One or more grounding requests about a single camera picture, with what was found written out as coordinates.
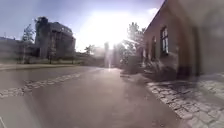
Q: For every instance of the cobblestone kerb strip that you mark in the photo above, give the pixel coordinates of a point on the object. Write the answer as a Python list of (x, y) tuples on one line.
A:
[(40, 83)]

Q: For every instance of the grey asphalt path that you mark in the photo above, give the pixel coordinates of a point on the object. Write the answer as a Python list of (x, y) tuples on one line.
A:
[(100, 100)]

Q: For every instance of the low building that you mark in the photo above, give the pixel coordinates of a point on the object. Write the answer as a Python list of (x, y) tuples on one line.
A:
[(13, 50)]

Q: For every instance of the grey asphalt road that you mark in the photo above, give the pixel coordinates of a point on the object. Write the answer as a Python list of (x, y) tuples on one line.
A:
[(33, 74)]

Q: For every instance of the tree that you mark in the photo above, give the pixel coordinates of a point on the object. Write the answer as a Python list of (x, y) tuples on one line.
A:
[(28, 35), (133, 36)]

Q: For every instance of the tall multi-storey building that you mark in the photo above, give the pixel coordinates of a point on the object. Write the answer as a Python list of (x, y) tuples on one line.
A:
[(56, 40)]

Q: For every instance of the brown brick building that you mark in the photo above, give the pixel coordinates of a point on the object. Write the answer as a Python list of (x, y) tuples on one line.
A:
[(176, 43)]

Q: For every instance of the row of distant trees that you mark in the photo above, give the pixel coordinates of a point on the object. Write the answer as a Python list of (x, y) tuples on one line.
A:
[(89, 50)]

